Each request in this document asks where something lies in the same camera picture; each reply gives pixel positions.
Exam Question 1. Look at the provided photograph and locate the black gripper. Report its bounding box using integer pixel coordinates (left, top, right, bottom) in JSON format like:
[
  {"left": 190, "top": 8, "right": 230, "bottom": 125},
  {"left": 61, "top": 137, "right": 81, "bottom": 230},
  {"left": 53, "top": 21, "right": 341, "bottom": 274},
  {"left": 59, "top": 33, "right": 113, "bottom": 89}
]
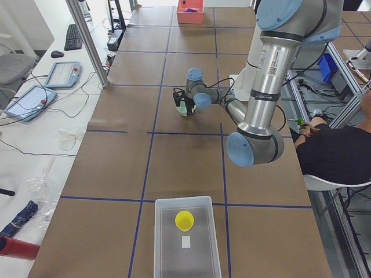
[{"left": 173, "top": 88, "right": 196, "bottom": 115}]

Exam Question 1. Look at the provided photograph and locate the mint green bowl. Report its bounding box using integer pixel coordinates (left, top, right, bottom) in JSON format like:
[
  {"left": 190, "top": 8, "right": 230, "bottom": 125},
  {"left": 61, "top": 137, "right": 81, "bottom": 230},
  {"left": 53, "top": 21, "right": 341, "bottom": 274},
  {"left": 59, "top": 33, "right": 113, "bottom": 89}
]
[{"left": 176, "top": 100, "right": 188, "bottom": 116}]

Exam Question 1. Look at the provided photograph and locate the purple cloth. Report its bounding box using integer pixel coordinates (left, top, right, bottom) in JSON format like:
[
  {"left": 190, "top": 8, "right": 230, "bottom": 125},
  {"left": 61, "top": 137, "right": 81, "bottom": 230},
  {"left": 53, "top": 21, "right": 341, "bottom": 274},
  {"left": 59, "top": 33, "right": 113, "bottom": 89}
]
[{"left": 184, "top": 8, "right": 198, "bottom": 13}]

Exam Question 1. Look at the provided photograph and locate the yellow plastic cup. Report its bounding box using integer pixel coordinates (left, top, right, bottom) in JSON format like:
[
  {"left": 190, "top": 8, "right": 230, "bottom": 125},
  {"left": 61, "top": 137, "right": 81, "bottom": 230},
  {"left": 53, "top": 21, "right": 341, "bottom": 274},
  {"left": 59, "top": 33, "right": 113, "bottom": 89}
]
[{"left": 174, "top": 210, "right": 194, "bottom": 232}]

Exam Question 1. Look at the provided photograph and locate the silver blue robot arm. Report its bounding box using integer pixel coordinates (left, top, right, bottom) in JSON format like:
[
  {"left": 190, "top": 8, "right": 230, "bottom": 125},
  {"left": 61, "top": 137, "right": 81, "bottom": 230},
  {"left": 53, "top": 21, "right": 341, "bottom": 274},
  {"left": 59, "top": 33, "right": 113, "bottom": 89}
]
[{"left": 173, "top": 1, "right": 343, "bottom": 167}]

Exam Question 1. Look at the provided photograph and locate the black power adapter box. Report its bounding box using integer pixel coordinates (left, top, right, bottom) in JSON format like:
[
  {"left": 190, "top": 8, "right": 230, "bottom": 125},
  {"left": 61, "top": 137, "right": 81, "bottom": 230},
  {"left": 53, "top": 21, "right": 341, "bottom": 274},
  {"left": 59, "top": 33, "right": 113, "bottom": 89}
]
[{"left": 107, "top": 30, "right": 124, "bottom": 51}]

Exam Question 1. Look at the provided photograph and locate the clear plastic storage box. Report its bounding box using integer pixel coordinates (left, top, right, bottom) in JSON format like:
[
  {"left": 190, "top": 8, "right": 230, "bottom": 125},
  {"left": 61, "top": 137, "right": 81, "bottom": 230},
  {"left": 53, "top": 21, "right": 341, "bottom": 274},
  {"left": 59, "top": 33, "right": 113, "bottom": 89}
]
[{"left": 153, "top": 196, "right": 222, "bottom": 277}]

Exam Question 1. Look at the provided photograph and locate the pink plastic bin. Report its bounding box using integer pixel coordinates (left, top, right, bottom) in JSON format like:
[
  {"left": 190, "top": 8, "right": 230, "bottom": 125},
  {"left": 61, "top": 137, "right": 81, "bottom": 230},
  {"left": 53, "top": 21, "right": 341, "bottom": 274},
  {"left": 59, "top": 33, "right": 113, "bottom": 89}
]
[{"left": 176, "top": 0, "right": 204, "bottom": 24}]

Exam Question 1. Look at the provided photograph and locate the far blue teach pendant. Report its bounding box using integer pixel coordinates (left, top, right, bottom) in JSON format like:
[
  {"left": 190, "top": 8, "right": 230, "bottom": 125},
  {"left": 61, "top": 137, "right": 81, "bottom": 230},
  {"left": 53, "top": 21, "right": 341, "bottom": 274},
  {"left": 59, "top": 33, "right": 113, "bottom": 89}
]
[{"left": 44, "top": 61, "right": 82, "bottom": 89}]

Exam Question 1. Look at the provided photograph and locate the blue teach pendant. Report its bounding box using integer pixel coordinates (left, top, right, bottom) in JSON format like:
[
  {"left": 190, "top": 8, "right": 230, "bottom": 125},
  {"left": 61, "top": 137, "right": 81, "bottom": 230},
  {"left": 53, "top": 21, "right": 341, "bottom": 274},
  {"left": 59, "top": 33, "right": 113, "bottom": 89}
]
[
  {"left": 44, "top": 61, "right": 82, "bottom": 89},
  {"left": 4, "top": 85, "right": 57, "bottom": 122}
]

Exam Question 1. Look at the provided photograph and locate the black computer keyboard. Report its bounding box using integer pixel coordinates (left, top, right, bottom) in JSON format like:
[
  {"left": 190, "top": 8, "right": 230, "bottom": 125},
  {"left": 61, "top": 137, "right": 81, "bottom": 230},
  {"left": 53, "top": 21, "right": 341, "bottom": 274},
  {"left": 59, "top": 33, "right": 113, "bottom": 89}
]
[{"left": 64, "top": 24, "right": 83, "bottom": 51}]

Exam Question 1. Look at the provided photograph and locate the crumpled white tissue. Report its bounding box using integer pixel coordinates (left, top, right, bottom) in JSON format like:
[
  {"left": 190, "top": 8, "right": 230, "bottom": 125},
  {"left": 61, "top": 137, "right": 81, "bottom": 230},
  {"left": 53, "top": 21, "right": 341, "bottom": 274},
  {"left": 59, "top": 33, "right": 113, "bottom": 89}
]
[{"left": 57, "top": 128, "right": 85, "bottom": 151}]

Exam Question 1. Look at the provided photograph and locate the black computer mouse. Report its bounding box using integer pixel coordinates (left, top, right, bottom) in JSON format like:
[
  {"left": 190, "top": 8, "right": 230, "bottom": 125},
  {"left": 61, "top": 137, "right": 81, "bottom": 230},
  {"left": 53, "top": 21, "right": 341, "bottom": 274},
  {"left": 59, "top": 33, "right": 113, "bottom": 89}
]
[{"left": 50, "top": 50, "right": 64, "bottom": 58}]

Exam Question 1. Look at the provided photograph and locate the white label sticker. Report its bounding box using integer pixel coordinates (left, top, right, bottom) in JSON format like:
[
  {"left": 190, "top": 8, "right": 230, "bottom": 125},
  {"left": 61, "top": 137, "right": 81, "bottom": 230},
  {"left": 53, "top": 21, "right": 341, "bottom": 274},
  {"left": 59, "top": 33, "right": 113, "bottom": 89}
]
[{"left": 181, "top": 236, "right": 191, "bottom": 248}]

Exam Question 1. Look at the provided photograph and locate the blue parts bin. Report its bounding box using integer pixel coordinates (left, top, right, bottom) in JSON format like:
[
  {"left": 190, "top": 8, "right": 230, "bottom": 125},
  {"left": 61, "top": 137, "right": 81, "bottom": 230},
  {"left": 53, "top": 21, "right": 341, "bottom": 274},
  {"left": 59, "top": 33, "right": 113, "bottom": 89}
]
[{"left": 317, "top": 53, "right": 338, "bottom": 83}]

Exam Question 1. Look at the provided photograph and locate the near blue teach pendant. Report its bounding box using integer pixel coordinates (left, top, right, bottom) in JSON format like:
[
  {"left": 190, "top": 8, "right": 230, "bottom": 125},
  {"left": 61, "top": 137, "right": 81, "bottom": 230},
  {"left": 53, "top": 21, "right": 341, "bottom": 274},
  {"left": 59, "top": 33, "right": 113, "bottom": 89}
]
[{"left": 4, "top": 85, "right": 57, "bottom": 122}]

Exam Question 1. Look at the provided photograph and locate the white chair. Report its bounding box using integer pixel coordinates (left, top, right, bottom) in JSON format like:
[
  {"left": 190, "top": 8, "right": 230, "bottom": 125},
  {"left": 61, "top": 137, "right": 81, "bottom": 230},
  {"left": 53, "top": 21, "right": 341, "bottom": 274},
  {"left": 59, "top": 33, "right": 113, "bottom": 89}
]
[{"left": 301, "top": 173, "right": 371, "bottom": 221}]

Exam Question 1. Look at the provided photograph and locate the grey office chair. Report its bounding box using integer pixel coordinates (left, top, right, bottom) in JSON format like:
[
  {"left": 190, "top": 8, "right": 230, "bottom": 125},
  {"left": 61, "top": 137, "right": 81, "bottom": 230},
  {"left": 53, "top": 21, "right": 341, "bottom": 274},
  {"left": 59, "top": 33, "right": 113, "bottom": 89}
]
[{"left": 1, "top": 53, "right": 35, "bottom": 110}]

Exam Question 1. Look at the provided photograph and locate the crumpled clear plastic wrap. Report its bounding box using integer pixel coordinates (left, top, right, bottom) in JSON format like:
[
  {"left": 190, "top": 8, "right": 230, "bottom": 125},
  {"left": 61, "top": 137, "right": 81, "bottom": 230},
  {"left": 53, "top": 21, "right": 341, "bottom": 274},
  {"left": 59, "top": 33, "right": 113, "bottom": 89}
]
[{"left": 26, "top": 173, "right": 61, "bottom": 231}]

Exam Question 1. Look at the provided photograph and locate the seated person black shirt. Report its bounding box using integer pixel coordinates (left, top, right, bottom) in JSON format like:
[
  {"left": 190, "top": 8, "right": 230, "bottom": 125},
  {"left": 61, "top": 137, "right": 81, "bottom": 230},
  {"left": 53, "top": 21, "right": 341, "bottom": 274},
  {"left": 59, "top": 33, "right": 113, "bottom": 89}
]
[{"left": 293, "top": 90, "right": 370, "bottom": 185}]

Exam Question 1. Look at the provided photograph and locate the folded dark blue umbrella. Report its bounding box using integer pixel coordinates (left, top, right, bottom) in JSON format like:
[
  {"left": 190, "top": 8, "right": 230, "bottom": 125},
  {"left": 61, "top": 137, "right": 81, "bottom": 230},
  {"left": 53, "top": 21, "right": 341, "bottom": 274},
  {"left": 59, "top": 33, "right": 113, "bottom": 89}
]
[{"left": 1, "top": 200, "right": 38, "bottom": 237}]

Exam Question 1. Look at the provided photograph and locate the red cylindrical bottle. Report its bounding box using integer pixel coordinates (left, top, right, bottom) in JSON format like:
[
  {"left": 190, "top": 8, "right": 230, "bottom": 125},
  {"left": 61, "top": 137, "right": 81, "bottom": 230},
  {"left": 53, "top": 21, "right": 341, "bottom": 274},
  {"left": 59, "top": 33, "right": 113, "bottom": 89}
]
[{"left": 1, "top": 236, "right": 40, "bottom": 261}]

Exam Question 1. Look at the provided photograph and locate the aluminium frame post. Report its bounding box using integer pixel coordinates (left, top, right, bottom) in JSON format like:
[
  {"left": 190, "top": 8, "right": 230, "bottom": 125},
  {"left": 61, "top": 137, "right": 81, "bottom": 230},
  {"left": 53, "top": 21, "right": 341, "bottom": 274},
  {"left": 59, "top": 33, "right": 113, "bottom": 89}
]
[{"left": 66, "top": 0, "right": 109, "bottom": 88}]

